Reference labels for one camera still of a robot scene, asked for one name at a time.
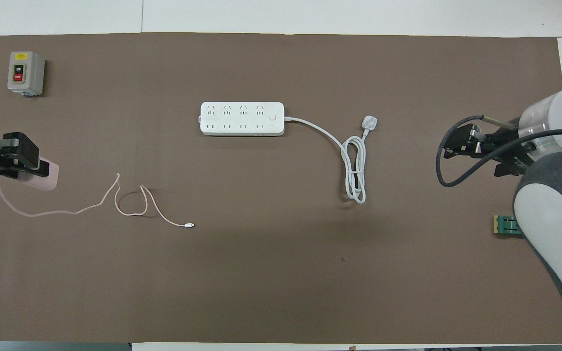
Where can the brown table mat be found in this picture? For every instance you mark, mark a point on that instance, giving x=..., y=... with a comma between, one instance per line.
x=261, y=273

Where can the grey on-off switch box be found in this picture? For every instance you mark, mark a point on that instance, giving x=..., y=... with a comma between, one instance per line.
x=26, y=73

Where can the pink charger adapter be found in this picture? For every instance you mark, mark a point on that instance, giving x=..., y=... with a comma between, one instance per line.
x=49, y=180

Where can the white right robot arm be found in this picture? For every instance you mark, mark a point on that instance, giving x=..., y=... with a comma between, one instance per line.
x=554, y=214

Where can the white power strip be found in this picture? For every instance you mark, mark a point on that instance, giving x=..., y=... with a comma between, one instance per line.
x=242, y=118

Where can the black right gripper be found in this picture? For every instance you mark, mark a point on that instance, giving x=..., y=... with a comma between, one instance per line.
x=505, y=156

